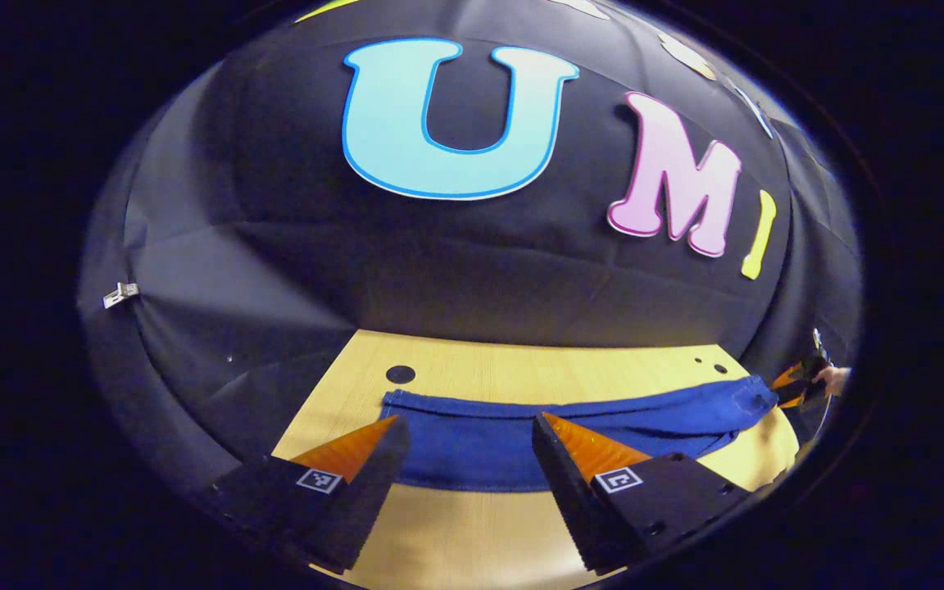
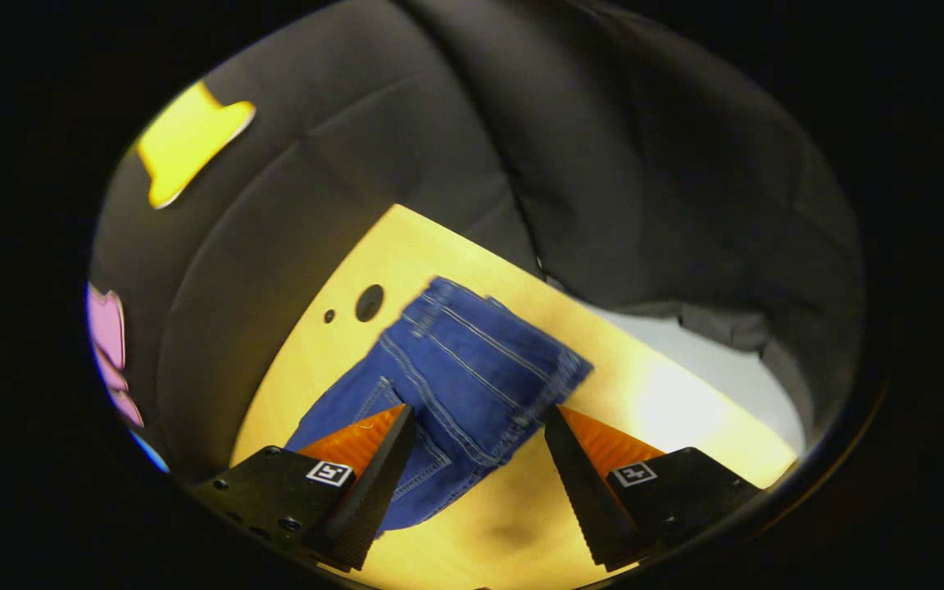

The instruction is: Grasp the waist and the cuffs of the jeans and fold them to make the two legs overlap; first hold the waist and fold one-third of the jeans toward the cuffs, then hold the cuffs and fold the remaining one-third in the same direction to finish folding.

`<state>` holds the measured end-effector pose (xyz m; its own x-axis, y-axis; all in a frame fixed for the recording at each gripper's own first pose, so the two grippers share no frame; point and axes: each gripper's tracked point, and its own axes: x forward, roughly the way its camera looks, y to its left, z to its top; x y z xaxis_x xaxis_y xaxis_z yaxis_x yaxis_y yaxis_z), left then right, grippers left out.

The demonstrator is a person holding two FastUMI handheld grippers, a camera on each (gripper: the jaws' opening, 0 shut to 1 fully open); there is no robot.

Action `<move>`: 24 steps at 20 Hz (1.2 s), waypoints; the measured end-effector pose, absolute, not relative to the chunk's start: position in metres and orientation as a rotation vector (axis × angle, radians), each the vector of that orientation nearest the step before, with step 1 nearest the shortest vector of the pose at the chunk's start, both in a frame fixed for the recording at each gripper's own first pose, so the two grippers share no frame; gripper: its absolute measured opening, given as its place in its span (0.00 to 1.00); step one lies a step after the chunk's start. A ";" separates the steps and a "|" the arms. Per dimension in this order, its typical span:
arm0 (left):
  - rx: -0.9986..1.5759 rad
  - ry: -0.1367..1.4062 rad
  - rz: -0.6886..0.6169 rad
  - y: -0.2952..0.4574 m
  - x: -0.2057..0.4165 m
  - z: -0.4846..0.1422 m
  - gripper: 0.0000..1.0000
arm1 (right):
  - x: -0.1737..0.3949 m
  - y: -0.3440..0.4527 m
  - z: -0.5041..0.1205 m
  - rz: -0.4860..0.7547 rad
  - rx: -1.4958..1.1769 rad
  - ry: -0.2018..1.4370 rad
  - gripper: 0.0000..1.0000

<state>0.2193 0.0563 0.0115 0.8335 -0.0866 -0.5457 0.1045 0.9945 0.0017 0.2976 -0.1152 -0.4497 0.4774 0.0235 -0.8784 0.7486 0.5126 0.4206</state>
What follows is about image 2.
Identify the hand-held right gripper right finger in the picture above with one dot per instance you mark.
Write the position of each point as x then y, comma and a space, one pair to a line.
578, 492

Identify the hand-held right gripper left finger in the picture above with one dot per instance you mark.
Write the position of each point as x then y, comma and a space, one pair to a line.
378, 483

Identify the blue denim jeans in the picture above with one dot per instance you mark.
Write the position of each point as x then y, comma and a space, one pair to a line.
472, 369

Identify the black backdrop cloth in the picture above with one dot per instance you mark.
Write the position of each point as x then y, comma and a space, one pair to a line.
603, 164

